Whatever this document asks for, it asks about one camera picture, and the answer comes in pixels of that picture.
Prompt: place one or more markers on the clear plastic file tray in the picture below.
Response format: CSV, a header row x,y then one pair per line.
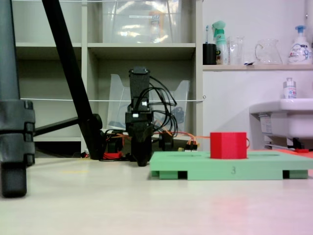
x,y
115,102

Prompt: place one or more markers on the white sink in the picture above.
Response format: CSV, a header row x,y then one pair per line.
x,y
293,117

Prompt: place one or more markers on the clear glass pitcher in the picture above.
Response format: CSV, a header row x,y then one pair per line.
x,y
269,54

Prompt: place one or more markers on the small red block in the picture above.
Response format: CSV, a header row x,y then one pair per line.
x,y
301,150

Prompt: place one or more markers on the black cup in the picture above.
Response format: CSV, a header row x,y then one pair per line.
x,y
209,55

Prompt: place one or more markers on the pale wooden counter shelf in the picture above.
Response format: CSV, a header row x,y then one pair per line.
x,y
269,67

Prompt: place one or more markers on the green shape-hole board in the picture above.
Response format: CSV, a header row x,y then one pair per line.
x,y
212,169

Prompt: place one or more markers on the black round clamp knob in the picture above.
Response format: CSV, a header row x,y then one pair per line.
x,y
166,143

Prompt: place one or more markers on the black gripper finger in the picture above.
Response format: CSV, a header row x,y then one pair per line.
x,y
142,151

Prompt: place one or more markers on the red octagonal pillar block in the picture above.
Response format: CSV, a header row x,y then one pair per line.
x,y
228,145

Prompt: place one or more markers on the clear glass beaker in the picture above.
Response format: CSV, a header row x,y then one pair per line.
x,y
236,54

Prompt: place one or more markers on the thick grey tripod leg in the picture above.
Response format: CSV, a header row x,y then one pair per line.
x,y
12,147

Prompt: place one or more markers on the clear plastic storage box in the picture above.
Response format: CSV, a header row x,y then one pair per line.
x,y
137,29

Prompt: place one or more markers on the small clear sanitiser bottle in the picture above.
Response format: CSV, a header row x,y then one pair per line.
x,y
290,90

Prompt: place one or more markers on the red mat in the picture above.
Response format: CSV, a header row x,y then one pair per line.
x,y
310,155

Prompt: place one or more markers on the green spray bottle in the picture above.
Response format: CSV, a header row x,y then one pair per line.
x,y
220,44

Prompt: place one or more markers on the white foam soap bottle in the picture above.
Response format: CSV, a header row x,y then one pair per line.
x,y
299,51

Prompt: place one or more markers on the orange labelled packet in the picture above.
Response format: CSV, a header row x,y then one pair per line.
x,y
156,22

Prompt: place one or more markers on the slanted black tripod leg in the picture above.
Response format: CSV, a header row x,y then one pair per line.
x,y
66,61

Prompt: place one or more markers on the black tripod brace bar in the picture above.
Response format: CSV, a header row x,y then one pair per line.
x,y
56,126

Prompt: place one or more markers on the beige shelf unit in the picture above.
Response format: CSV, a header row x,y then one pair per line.
x,y
141,49

